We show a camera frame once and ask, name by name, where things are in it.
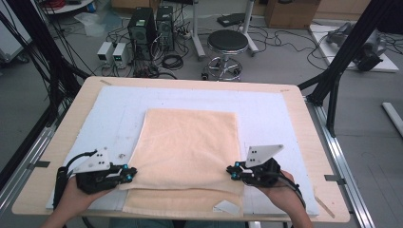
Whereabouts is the cream towel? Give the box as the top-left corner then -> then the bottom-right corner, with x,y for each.
122,107 -> 245,219

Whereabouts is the person's left hand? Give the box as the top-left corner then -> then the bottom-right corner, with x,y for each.
60,175 -> 119,219

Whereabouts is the aluminium frame rail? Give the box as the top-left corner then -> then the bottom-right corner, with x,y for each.
0,126 -> 56,217
305,96 -> 376,228

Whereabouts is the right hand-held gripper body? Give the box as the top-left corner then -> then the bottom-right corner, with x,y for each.
237,144 -> 285,189

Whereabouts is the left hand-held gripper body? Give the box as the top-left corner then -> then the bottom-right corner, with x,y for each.
73,146 -> 128,195

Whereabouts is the white stand leg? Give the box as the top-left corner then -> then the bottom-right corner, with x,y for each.
189,0 -> 207,61
239,0 -> 260,57

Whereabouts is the hand-held gripper cable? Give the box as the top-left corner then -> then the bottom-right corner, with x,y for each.
51,150 -> 98,210
272,172 -> 308,210

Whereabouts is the coiled black cable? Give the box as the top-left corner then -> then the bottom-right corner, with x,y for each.
161,54 -> 184,70

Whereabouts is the white foam mat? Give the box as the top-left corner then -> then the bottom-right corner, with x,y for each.
46,85 -> 320,218

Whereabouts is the right hand-held gripper cable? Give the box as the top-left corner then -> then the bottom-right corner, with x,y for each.
272,172 -> 308,210

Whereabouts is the white power supply box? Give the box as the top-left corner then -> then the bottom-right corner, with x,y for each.
112,42 -> 132,69
96,41 -> 115,66

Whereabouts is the thin wooden strip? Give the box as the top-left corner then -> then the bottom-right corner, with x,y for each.
313,186 -> 336,219

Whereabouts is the grey and black machine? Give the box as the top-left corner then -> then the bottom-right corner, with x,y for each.
326,22 -> 389,72

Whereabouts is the bundle of coloured wires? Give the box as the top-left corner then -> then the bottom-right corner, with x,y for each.
132,61 -> 161,79

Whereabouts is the white round table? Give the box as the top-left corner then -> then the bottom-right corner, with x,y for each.
41,0 -> 96,15

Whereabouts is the clear plastic sheet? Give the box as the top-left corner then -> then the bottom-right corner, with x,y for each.
74,10 -> 123,37

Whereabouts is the black round stool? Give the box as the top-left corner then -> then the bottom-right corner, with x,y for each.
201,28 -> 250,83

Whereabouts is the white tube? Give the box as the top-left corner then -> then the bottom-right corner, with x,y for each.
381,102 -> 403,138

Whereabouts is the black table clamp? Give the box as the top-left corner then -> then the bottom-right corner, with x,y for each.
323,174 -> 347,186
27,160 -> 51,169

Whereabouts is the cardboard box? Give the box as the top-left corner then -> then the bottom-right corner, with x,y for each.
264,0 -> 321,30

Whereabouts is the person's right hand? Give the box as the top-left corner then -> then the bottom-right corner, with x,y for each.
256,170 -> 307,219

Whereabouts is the left hand-held gripper cable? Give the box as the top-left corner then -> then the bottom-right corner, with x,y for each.
51,150 -> 98,210

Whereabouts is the black computer tower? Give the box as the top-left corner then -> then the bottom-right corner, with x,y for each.
127,7 -> 158,61
156,4 -> 175,51

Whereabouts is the black metal stand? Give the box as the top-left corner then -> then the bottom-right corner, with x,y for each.
297,0 -> 403,138
4,0 -> 93,127

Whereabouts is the black flat device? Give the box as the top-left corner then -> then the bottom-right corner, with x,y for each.
217,12 -> 246,28

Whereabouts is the white base board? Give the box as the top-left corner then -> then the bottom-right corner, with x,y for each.
308,23 -> 400,73

